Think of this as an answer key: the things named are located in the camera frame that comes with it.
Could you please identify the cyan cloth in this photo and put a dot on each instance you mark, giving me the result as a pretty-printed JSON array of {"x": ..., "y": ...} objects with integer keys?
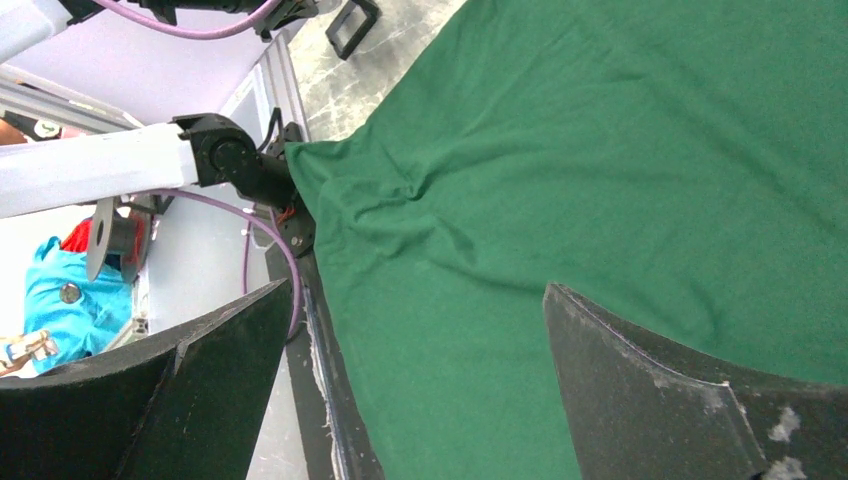
[{"x": 82, "y": 316}]

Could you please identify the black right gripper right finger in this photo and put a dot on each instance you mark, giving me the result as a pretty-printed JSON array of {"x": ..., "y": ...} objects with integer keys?
[{"x": 642, "y": 406}]

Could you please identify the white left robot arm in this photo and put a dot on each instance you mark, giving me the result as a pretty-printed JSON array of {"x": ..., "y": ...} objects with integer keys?
[{"x": 36, "y": 177}]

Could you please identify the black square tray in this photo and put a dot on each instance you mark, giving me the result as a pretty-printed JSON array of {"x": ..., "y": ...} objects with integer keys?
[{"x": 351, "y": 25}]

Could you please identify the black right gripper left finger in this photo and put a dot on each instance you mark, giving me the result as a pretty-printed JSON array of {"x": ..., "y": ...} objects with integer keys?
[{"x": 185, "y": 403}]

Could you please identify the green t-shirt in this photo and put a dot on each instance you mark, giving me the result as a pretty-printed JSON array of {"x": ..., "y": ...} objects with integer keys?
[{"x": 681, "y": 163}]

